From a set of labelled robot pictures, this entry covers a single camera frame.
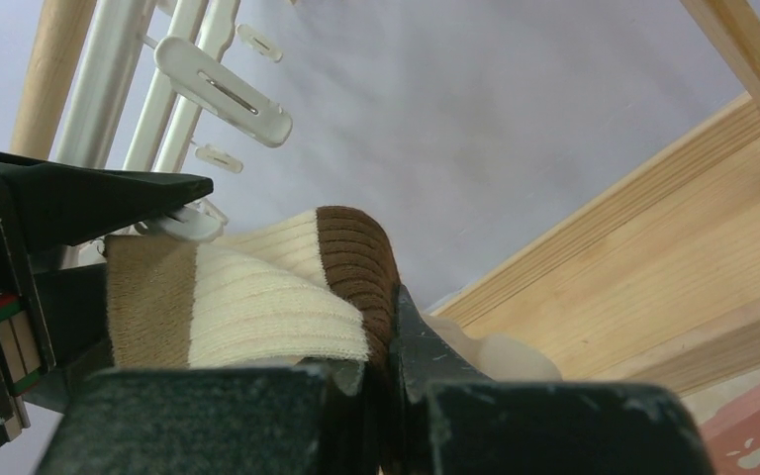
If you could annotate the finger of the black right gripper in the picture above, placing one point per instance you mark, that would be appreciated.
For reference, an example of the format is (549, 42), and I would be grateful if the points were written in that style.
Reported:
(45, 204)

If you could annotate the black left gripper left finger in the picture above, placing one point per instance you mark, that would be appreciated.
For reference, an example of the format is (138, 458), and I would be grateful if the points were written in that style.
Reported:
(311, 418)

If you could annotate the white plastic clip hanger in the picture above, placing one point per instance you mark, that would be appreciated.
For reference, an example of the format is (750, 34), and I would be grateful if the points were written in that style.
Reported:
(188, 40)

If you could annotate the beige crumpled cloth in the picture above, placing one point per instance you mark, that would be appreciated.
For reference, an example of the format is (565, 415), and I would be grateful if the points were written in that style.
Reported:
(498, 356)

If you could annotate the wooden drying rack frame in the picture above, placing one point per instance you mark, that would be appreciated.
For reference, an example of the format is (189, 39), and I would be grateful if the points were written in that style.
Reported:
(598, 161)

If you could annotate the beige brown sock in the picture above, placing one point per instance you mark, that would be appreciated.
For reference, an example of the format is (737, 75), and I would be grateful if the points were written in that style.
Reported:
(322, 284)

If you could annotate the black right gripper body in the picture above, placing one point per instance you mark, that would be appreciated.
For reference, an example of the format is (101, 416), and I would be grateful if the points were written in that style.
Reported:
(52, 327)

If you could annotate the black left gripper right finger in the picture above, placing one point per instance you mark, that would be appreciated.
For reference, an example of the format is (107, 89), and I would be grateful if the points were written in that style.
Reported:
(450, 418)

